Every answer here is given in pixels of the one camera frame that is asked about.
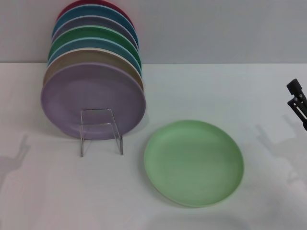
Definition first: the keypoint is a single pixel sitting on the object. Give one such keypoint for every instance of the light green plate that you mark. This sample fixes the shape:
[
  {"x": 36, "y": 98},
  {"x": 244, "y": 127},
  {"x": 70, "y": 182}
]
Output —
[{"x": 194, "y": 163}]

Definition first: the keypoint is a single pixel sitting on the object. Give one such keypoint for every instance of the clear acrylic plate rack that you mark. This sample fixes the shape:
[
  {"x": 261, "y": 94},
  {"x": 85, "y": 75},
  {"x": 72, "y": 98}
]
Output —
[{"x": 81, "y": 134}]

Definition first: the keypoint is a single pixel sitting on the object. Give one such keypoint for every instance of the lilac plate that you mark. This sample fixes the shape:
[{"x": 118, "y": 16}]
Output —
[{"x": 93, "y": 95}]

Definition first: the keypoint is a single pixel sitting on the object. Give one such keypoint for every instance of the grey purple plate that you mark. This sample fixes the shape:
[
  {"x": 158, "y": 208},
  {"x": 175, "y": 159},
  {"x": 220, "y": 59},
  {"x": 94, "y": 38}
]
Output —
[{"x": 93, "y": 21}]

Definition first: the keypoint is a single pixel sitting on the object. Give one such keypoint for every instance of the crimson plate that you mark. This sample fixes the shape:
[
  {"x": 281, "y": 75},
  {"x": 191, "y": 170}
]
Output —
[{"x": 96, "y": 1}]

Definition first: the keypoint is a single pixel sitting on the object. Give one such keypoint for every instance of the beige plate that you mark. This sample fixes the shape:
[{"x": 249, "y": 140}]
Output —
[{"x": 72, "y": 58}]

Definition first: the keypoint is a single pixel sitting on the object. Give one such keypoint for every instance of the teal blue plate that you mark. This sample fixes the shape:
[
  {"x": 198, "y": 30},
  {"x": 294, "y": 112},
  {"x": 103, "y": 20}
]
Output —
[{"x": 93, "y": 10}]

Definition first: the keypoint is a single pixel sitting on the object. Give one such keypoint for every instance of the light blue plate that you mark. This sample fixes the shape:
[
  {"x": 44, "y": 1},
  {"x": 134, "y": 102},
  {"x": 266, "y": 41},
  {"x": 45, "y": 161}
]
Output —
[{"x": 93, "y": 42}]

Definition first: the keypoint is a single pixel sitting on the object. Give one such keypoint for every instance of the dark green plate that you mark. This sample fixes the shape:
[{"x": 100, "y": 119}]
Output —
[{"x": 93, "y": 31}]

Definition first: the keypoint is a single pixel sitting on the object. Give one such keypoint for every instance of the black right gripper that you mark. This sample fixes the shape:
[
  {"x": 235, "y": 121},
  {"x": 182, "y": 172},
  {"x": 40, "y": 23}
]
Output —
[{"x": 305, "y": 124}]

